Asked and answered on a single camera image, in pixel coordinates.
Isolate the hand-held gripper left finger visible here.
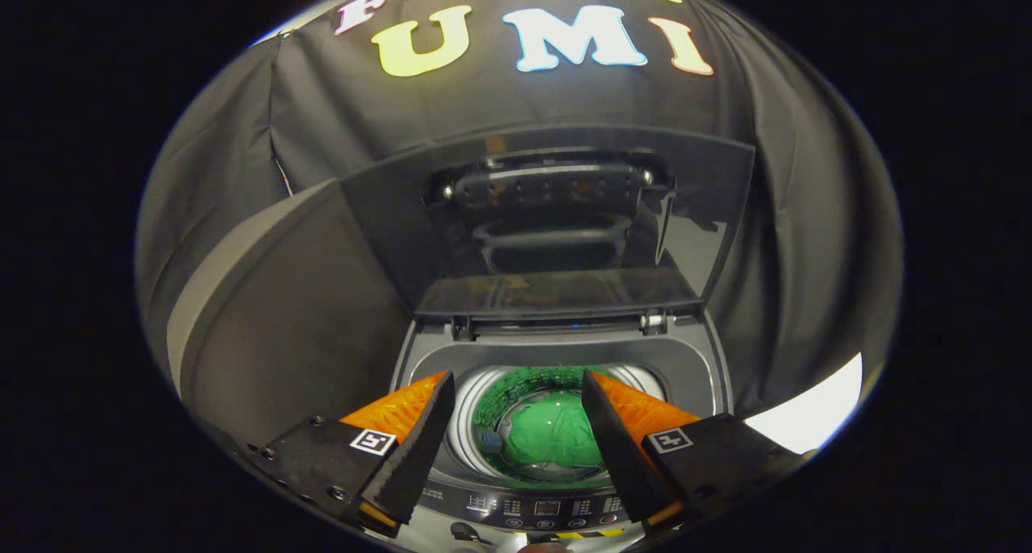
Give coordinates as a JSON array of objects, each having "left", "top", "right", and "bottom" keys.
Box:
[{"left": 250, "top": 370, "right": 456, "bottom": 538}]

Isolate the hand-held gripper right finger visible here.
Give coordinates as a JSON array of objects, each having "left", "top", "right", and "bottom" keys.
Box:
[{"left": 580, "top": 369, "right": 807, "bottom": 538}]

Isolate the green polo shirt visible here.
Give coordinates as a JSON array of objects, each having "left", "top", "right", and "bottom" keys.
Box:
[{"left": 500, "top": 390, "right": 607, "bottom": 472}]

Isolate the grey washing machine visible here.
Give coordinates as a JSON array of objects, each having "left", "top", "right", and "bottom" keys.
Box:
[{"left": 391, "top": 311, "right": 734, "bottom": 550}]

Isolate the dark grey cabinet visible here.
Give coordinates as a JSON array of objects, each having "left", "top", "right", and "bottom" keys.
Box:
[{"left": 165, "top": 178, "right": 412, "bottom": 449}]

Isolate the white sheet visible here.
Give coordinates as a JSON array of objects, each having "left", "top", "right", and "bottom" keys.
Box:
[{"left": 743, "top": 353, "right": 863, "bottom": 455}]

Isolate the black backdrop cloth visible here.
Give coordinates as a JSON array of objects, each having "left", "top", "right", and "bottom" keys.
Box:
[{"left": 135, "top": 0, "right": 904, "bottom": 425}]

